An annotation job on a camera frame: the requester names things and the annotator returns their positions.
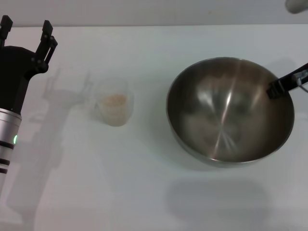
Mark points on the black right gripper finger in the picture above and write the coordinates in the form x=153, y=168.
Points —
x=276, y=89

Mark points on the stainless steel bowl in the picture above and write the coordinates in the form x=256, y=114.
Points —
x=223, y=115

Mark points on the clear plastic measuring cup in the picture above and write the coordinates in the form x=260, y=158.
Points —
x=111, y=89

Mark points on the white rice grains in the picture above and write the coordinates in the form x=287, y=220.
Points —
x=113, y=102

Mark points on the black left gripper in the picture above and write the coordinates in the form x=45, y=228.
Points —
x=12, y=72

